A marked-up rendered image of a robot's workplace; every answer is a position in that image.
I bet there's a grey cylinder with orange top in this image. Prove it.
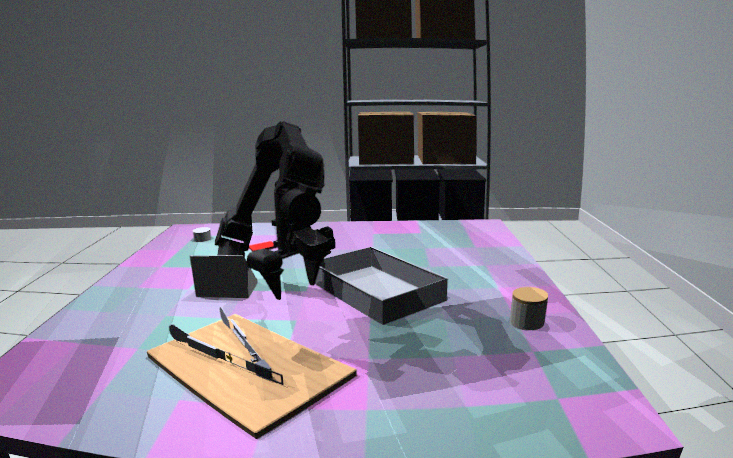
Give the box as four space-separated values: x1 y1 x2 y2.
509 286 548 331

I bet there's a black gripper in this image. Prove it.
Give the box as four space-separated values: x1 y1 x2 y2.
247 216 336 300

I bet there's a short grey cylinder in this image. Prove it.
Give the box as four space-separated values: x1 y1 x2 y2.
193 227 212 242

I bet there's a wooden board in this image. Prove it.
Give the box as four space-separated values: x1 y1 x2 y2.
147 314 357 439

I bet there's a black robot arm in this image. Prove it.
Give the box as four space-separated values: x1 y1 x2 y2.
214 121 334 261

